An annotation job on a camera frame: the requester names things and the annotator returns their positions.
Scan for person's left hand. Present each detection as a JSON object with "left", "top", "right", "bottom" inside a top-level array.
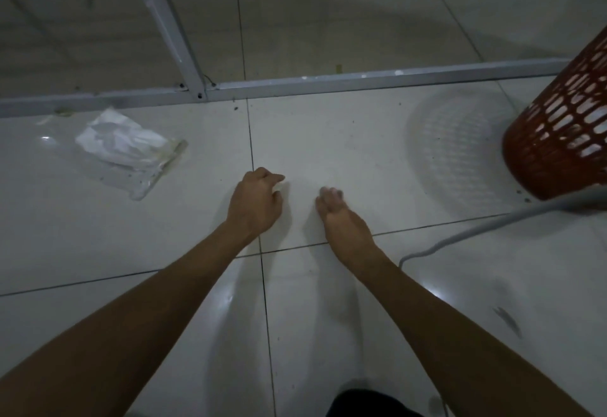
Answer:
[{"left": 225, "top": 167, "right": 286, "bottom": 242}]

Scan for person's right hand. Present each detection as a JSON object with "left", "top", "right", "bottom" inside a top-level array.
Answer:
[{"left": 315, "top": 186, "right": 383, "bottom": 270}]

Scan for clear pack of white tissues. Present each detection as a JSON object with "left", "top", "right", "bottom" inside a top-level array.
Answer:
[{"left": 75, "top": 107, "right": 188, "bottom": 202}]

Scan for red plastic waste basket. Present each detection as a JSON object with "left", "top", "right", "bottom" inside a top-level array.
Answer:
[{"left": 502, "top": 26, "right": 607, "bottom": 202}]

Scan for person's right forearm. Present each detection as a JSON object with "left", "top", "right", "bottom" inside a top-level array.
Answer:
[{"left": 353, "top": 252, "right": 594, "bottom": 417}]

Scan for person's left forearm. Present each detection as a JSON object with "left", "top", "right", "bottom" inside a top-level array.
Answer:
[{"left": 0, "top": 224, "right": 252, "bottom": 417}]

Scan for black trousers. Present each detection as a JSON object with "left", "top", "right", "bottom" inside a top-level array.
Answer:
[{"left": 324, "top": 388, "right": 426, "bottom": 417}]

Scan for grey cable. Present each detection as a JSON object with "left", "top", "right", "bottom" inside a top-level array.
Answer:
[{"left": 397, "top": 183, "right": 607, "bottom": 270}]

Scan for metal frame rail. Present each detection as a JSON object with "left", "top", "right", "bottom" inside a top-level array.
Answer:
[{"left": 0, "top": 57, "right": 572, "bottom": 118}]

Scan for grey metal post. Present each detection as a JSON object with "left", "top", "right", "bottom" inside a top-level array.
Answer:
[{"left": 126, "top": 0, "right": 207, "bottom": 101}]

